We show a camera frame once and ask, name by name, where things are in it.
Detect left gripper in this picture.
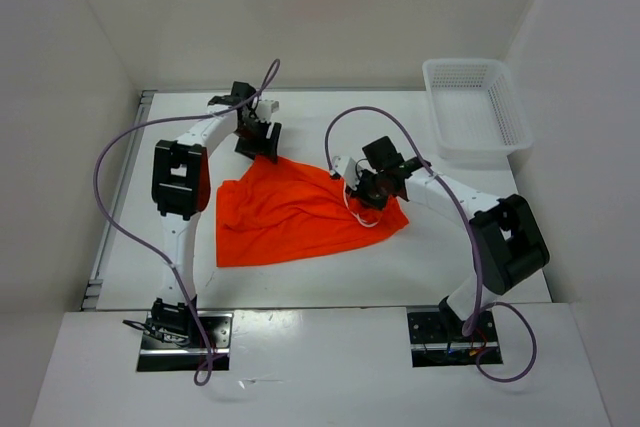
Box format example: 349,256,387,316
232,117,280,164

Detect orange shorts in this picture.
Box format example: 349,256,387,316
215,157,409,268

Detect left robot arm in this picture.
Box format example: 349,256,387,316
151,82,282,347

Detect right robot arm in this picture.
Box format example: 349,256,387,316
331,136,550,340

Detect white plastic basket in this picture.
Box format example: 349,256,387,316
422,58,533,161

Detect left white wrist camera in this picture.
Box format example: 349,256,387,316
254,100,279,122

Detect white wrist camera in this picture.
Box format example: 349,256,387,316
329,155,365,190
254,100,279,122

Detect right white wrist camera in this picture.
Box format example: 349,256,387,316
329,155,365,190

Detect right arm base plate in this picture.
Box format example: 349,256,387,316
406,306,503,368

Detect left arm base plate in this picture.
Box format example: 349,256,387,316
128,311,234,373

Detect aluminium table edge rail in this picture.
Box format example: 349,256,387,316
79,89,157,312

